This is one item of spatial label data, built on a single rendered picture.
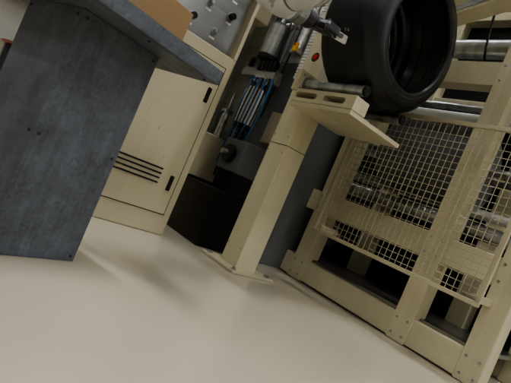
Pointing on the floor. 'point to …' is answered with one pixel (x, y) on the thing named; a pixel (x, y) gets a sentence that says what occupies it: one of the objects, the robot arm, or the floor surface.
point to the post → (274, 177)
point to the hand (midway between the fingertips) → (340, 36)
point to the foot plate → (236, 267)
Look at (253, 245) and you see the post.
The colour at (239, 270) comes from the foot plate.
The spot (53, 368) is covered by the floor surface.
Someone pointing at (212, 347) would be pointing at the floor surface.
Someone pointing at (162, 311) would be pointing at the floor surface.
